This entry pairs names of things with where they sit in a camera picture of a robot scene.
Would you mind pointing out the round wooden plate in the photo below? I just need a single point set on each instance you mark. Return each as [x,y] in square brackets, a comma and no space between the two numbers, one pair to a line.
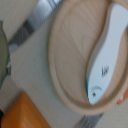
[75,32]

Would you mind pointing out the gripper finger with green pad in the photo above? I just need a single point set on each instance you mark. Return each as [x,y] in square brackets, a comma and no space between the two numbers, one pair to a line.
[5,64]

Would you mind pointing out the orange toy bread loaf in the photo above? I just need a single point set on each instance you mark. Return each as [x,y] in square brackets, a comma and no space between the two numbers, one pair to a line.
[23,114]

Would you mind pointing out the white toy fish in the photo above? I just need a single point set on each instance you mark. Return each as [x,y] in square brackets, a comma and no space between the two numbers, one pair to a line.
[103,59]

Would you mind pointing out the beige woven placemat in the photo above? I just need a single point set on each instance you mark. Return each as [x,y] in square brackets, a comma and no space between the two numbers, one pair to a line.
[30,73]

